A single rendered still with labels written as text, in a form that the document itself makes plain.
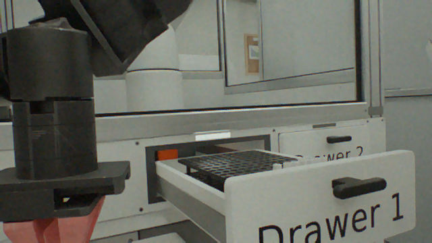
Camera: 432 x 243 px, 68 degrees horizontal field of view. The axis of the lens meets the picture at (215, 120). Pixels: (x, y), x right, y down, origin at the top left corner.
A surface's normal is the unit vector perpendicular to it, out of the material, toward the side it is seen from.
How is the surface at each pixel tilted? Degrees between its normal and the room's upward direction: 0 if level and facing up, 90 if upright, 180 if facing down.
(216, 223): 90
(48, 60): 91
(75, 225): 112
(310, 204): 90
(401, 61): 90
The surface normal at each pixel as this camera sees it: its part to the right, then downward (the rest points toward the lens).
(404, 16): -0.84, 0.07
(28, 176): -0.32, 0.07
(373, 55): 0.44, 0.03
